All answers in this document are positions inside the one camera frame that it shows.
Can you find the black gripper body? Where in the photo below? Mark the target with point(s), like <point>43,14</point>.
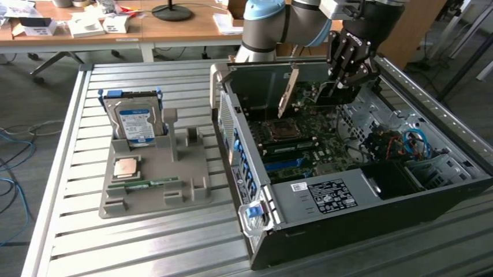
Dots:
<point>373,26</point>

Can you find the black graphics card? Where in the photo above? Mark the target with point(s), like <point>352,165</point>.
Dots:
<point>338,96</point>

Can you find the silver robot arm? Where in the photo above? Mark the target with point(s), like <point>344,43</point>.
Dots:
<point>266,29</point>

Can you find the wooden cabinet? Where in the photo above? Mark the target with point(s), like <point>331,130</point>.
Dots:
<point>420,23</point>

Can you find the perforated metal drive cage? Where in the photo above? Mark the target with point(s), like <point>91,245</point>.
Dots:
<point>358,116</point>

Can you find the green motherboard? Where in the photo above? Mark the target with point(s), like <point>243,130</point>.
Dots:
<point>331,150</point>

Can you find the CPU socket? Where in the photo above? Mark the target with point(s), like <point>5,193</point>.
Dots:
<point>285,131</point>

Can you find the white booklet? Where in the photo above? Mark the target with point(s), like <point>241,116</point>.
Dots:
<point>227,26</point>

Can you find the cardboard box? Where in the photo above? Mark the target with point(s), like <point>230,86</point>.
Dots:
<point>235,10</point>

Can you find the blue expansion slot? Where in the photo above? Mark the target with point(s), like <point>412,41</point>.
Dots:
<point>283,165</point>

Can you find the metal disk bay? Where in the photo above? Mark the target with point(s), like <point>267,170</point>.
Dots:
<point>442,170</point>

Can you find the wooden desk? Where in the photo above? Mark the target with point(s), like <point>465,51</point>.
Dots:
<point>185,31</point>
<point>58,40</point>

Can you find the black lamp base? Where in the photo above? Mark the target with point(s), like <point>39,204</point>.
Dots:
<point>171,14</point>

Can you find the grey power supply unit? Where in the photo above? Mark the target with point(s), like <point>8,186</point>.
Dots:
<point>307,199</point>

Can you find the blue case latch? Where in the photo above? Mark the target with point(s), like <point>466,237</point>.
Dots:
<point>255,212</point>

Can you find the black PC case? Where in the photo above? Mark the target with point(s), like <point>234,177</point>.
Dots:
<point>346,236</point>

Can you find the hard disk with blue carrier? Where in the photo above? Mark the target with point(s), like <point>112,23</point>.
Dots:
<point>135,124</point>

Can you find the small white labelled box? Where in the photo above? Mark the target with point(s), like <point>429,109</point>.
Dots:
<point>115,26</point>

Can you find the grey parts rack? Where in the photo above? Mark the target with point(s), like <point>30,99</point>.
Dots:
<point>162,170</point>

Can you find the white box with tape roll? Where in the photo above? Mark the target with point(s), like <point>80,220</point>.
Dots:
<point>86,30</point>

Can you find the CPU chip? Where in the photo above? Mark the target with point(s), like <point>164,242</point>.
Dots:
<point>126,168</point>

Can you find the tape roll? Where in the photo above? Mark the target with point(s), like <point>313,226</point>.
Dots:
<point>80,3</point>

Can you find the grey cup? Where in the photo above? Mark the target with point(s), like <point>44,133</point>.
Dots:
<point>62,3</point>

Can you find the white box black inside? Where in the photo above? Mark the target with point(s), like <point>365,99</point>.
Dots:
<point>39,30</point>

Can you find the paper pile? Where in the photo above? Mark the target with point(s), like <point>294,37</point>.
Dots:
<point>19,10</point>

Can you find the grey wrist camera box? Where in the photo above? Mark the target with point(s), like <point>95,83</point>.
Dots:
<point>333,8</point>

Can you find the black metal post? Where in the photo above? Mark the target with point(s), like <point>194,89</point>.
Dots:
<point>461,64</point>

